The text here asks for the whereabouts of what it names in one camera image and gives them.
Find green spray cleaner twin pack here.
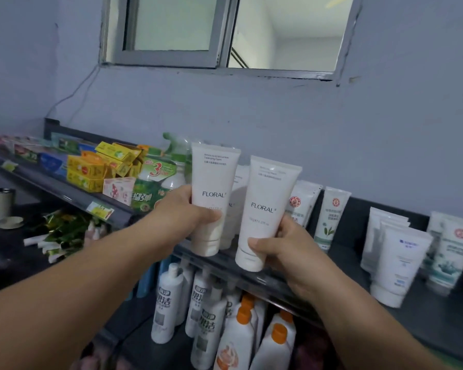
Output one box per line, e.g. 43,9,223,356
131,133,192,214

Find pink white floral box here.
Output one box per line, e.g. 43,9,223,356
102,177,136,207

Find teal toothpaste box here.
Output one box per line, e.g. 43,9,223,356
50,133,97,155

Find person's left hand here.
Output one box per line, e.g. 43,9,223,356
154,184,223,258

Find red toothpaste box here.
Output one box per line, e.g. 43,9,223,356
13,144,39,163

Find grey framed window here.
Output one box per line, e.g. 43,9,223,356
99,0,363,81

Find person's right forearm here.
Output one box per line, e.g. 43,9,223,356
293,273,456,370

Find thin wall cable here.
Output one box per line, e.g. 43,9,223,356
46,65,101,120

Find dark grey shelf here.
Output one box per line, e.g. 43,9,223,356
0,118,463,370

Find pale pink toothpaste box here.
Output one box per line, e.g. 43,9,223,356
0,131,51,149

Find row of green-leaf tubes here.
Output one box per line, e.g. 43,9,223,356
285,180,352,253

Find person's left forearm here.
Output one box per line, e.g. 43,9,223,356
0,223,174,370

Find stack of yellow boxes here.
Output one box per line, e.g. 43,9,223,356
66,141,151,193

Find green leafy packet bundle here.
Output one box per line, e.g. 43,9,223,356
23,210,90,265

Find person's right hand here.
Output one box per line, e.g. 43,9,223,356
248,215,344,303

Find white cup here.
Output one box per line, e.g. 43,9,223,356
0,188,15,222

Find blue toothpaste box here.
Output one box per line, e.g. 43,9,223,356
38,153,68,178

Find white air conditioner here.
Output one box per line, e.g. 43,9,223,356
231,46,250,69

